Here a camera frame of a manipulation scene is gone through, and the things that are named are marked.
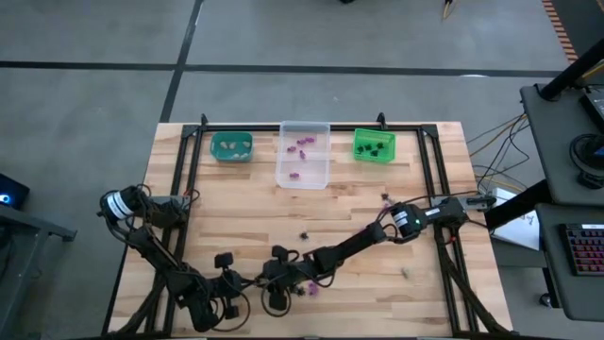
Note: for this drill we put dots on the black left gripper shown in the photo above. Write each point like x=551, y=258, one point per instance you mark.
x=229, y=285

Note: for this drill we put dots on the grey desk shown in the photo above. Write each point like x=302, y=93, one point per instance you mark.
x=557, y=283
x=547, y=141

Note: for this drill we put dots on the black round device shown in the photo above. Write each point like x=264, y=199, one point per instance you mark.
x=585, y=160

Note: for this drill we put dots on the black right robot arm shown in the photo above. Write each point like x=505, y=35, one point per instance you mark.
x=354, y=243

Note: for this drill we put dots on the grey metal stand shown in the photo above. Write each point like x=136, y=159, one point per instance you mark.
x=38, y=226

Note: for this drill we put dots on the green plastic basket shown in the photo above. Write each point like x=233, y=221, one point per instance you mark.
x=387, y=137

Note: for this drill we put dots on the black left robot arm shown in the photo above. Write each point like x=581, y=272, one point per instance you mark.
x=156, y=250

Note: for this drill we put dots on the wooden stick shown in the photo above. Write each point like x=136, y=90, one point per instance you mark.
x=447, y=8

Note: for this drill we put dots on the white paper sheet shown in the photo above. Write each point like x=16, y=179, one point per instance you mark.
x=519, y=233

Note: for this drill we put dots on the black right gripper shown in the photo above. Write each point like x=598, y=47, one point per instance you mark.
x=285, y=274

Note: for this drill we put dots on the black caster wheel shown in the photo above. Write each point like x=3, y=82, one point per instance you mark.
x=545, y=300

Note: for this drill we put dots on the teal plastic bin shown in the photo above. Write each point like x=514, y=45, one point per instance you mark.
x=214, y=153

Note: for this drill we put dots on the black flat device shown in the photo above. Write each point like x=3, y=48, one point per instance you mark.
x=595, y=106

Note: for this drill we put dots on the clear plastic bin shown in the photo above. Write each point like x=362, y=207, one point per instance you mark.
x=311, y=165

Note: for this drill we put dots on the black backlit keyboard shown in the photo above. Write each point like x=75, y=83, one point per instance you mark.
x=585, y=250

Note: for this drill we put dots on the black box with blue light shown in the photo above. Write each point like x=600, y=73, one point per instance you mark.
x=11, y=191

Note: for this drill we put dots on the black diagonal pole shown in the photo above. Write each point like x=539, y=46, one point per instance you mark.
x=571, y=71

